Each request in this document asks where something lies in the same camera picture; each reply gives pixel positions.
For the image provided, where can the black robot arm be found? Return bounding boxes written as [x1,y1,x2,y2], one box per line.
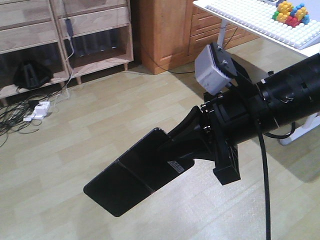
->
[158,42,320,185]

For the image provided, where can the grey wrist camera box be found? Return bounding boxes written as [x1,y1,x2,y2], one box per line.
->
[194,42,231,96]

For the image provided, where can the colourful toy block pile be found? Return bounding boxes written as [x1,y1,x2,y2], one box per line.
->
[272,0,311,28]

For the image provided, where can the white building block baseplate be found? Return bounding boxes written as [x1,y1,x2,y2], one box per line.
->
[204,0,320,50]

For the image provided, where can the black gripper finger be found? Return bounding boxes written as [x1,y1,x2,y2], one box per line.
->
[168,106,203,139]
[156,130,215,162]

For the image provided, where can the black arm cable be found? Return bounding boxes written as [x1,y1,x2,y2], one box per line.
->
[257,119,297,240]

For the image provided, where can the light wooden shelf unit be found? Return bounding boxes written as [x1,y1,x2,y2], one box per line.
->
[0,0,134,105]

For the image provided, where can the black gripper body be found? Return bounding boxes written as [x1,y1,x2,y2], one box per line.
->
[199,89,263,185]

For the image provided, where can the black bag under shelf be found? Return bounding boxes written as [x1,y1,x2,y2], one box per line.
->
[13,60,54,90]

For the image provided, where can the orange wooden cabinet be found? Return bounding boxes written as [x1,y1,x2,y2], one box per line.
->
[130,0,257,75]

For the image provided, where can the white table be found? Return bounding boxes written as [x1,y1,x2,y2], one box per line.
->
[193,0,320,146]

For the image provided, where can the white power strip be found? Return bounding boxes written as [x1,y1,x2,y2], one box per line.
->
[23,101,51,122]

